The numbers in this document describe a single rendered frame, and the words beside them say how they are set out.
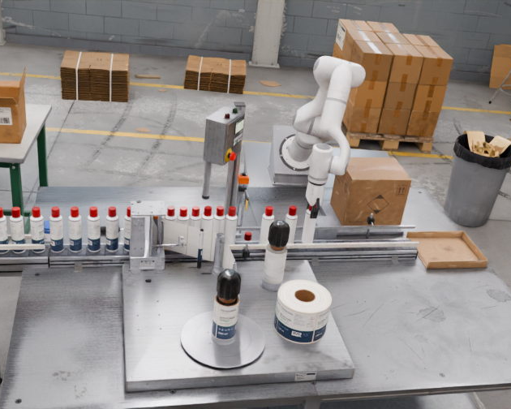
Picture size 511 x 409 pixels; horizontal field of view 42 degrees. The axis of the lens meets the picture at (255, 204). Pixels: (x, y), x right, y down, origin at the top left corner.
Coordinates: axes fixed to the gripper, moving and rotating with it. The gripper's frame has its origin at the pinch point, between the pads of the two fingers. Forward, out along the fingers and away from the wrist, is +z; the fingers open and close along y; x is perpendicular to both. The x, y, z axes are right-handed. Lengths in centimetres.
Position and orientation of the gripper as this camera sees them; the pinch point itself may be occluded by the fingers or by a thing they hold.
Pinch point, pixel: (311, 211)
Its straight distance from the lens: 297.8
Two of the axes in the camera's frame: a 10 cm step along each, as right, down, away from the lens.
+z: -1.1, 8.6, 5.0
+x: 9.8, 0.0, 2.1
